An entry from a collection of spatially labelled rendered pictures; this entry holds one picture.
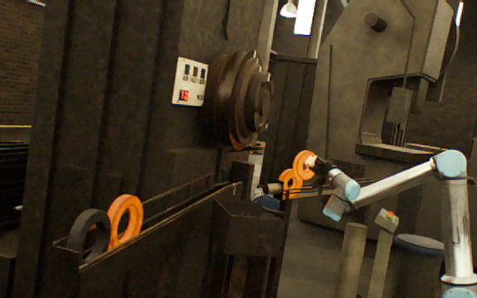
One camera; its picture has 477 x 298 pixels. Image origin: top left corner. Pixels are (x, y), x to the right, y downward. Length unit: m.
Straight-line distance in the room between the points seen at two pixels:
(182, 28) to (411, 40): 3.06
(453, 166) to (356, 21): 2.93
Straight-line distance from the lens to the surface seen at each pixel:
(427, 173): 2.63
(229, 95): 2.24
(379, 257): 3.06
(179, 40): 2.08
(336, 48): 5.19
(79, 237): 1.47
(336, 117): 5.11
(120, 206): 1.63
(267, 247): 1.87
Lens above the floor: 1.11
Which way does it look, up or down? 6 degrees down
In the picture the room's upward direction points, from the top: 9 degrees clockwise
